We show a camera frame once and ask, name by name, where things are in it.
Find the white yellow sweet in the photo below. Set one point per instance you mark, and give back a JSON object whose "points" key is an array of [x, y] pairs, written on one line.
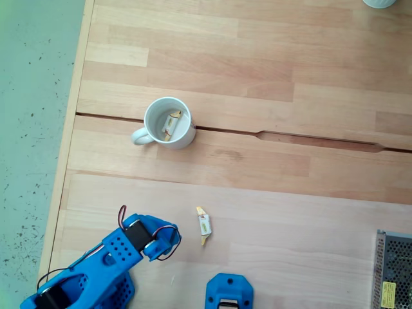
{"points": [[169, 124], [205, 225]]}

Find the white round object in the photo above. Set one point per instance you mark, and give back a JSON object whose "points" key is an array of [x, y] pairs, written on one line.
{"points": [[380, 3]]}

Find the light wooden base board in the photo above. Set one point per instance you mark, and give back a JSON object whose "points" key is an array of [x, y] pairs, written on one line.
{"points": [[289, 251]]}

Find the metal mesh power supply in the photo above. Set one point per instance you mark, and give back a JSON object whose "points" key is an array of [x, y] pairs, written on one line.
{"points": [[394, 270]]}

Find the blue post base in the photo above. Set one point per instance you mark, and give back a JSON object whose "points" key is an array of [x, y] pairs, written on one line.
{"points": [[229, 288]]}

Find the white printed mug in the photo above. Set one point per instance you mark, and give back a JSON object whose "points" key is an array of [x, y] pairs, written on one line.
{"points": [[183, 138]]}

